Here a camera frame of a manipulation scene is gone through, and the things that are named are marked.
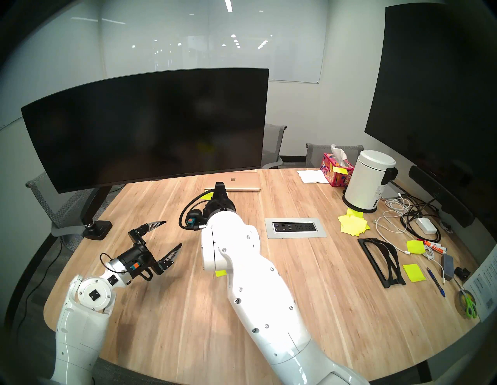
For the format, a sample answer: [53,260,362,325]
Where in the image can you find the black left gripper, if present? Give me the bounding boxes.
[116,221,182,281]

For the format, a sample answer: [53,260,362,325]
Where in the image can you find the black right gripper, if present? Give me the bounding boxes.
[201,182,236,219]

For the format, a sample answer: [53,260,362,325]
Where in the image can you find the curved black ultrawide monitor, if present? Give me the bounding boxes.
[21,68,269,194]

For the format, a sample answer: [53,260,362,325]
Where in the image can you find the loose yellow sticky notes pile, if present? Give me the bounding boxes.
[337,208,371,236]

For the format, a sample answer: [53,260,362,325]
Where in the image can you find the yellow sticky pad right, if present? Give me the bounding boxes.
[402,264,426,283]

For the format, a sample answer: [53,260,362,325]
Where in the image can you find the rose gold closed laptop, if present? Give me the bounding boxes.
[204,171,261,192]

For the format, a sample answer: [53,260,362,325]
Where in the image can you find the grey mesh office chair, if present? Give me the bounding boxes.
[25,171,105,253]
[261,123,287,169]
[305,143,364,168]

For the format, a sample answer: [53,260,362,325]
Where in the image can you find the silver table power outlet panel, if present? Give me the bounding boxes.
[265,218,327,239]

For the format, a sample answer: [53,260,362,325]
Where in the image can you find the white paper napkin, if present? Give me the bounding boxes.
[297,169,330,184]

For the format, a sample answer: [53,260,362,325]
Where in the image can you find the colourful tissue box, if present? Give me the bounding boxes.
[320,144,355,187]

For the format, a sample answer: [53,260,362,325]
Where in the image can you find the white cylindrical trash can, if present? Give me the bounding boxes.
[342,150,399,213]

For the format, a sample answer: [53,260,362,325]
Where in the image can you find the black folding laptop stand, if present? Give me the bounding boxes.
[357,238,407,289]

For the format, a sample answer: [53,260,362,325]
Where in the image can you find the red white marker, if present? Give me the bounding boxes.
[417,239,447,253]

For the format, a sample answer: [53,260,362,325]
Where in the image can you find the black video sound bar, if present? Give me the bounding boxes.
[408,165,475,228]

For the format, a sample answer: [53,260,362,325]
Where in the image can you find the blue pen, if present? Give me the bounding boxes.
[426,267,446,298]

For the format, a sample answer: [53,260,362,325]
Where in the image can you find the grey whiteboard eraser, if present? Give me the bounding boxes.
[440,254,455,281]

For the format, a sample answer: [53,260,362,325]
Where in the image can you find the clear tape roll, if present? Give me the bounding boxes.
[455,290,477,317]

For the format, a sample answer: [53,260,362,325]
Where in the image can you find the white printed paper sheet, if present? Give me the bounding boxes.
[462,254,497,323]

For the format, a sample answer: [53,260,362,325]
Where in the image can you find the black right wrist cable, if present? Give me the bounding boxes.
[179,191,213,232]

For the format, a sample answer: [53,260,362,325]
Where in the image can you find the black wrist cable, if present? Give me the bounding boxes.
[100,253,153,282]
[179,191,213,232]

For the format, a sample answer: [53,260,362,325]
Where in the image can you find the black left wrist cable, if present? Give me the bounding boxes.
[100,253,153,282]

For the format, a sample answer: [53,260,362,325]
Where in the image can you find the black floor cable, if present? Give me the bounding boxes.
[12,241,63,342]

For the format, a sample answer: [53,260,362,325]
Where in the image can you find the glass wall whiteboard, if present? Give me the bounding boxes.
[100,0,328,84]

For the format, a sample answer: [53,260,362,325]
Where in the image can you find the white charging cable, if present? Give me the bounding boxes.
[374,192,447,282]

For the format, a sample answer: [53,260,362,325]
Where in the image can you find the black cable bundle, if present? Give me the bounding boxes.
[400,196,443,243]

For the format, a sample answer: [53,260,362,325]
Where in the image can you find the large black wall television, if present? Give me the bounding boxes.
[364,3,497,225]

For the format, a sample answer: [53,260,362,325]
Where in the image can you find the green handled scissors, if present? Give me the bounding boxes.
[460,289,478,319]

